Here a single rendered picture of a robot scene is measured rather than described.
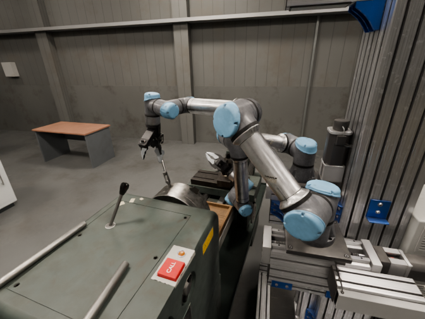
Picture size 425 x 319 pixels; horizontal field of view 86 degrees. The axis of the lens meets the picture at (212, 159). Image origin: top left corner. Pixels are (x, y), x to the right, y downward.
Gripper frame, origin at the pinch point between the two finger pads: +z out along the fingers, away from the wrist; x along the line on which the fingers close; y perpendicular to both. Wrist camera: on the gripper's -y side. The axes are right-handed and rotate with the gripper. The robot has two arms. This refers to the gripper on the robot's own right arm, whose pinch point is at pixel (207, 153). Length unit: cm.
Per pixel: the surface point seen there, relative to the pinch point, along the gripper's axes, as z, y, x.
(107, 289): -30, -82, -46
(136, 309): -39, -82, -44
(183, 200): -18.5, -37.4, -25.1
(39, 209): 178, 121, -197
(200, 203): -23.6, -30.1, -22.1
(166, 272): -38, -74, -36
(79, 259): -15, -74, -53
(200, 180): 1.1, 29.7, -18.2
